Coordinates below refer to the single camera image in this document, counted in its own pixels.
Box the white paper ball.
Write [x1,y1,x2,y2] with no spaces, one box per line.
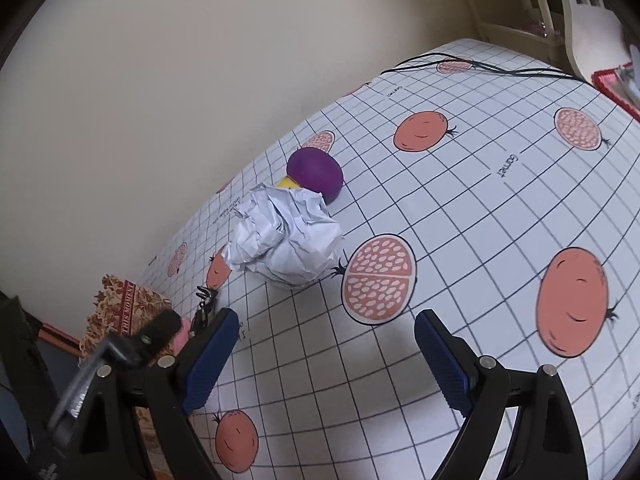
[223,182,346,289]

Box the white plastic chair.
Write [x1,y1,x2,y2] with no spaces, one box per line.
[545,0,636,78]

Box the red-edged box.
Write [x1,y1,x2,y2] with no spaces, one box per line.
[591,45,640,123]

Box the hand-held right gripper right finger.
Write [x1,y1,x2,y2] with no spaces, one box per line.
[414,309,588,480]

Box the black hair clip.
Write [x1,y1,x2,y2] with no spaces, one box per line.
[192,286,218,333]

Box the desktop with pomegranate grid tablecloth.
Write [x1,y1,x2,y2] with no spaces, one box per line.
[135,37,640,480]

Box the floral cardboard box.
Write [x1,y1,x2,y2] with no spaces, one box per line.
[79,274,201,480]

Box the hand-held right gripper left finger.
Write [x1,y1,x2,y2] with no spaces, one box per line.
[65,308,241,480]

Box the orange-pink trim strip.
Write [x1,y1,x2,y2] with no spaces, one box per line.
[37,322,83,356]

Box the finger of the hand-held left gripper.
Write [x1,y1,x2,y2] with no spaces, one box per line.
[47,310,183,448]

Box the black cable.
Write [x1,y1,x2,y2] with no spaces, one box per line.
[381,52,591,83]

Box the purple round cap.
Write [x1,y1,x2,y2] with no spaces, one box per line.
[286,147,344,204]

